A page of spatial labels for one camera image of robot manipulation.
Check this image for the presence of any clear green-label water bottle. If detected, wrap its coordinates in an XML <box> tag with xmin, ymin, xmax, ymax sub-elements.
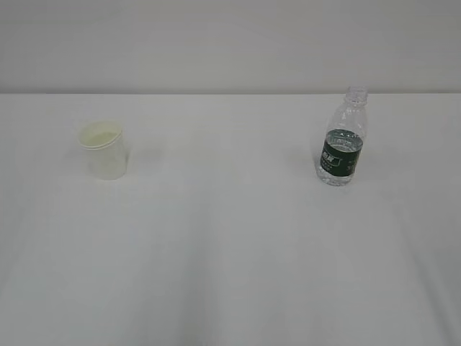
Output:
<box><xmin>316</xmin><ymin>86</ymin><xmax>368</xmax><ymax>187</ymax></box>

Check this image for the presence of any white paper cup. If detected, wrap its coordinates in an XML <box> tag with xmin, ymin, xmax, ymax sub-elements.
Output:
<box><xmin>79</xmin><ymin>120</ymin><xmax>127</xmax><ymax>180</ymax></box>

